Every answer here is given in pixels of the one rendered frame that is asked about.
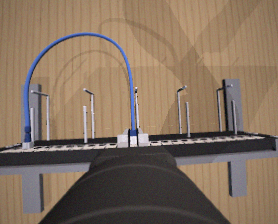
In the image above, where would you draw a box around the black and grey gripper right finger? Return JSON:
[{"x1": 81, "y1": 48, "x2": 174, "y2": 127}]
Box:
[{"x1": 136, "y1": 128, "x2": 149, "y2": 147}]

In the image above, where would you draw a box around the blue patch cord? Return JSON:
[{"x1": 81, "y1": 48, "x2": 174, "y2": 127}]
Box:
[{"x1": 24, "y1": 32, "x2": 135, "y2": 134}]

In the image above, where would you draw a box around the white cable plug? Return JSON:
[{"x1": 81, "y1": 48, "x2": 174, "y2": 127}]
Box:
[{"x1": 130, "y1": 130, "x2": 137, "y2": 144}]

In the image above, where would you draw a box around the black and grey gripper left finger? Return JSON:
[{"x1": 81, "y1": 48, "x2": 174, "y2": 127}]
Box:
[{"x1": 117, "y1": 129, "x2": 130, "y2": 148}]

